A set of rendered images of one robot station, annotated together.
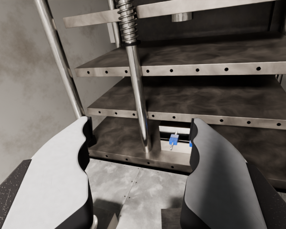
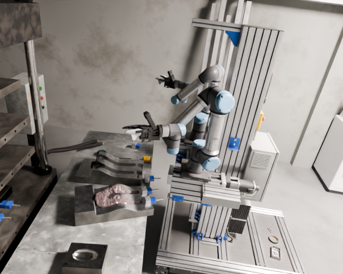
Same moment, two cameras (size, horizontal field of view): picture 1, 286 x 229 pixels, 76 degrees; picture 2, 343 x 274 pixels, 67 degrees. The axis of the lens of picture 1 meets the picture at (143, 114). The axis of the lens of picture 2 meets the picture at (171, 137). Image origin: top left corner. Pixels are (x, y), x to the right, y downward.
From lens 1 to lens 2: 1.45 m
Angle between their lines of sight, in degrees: 98
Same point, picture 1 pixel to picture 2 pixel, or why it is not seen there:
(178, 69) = not seen: outside the picture
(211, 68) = not seen: outside the picture
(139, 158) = not seen: outside the picture
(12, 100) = not seen: outside the picture
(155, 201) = (56, 232)
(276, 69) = (20, 127)
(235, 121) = (17, 168)
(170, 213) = (77, 209)
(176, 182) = (41, 222)
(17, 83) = not seen: outside the picture
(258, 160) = (29, 184)
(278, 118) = (27, 152)
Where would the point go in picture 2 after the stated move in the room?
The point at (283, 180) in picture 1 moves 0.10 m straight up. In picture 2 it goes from (48, 179) to (47, 168)
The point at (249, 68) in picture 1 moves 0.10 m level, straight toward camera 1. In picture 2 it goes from (12, 133) to (28, 135)
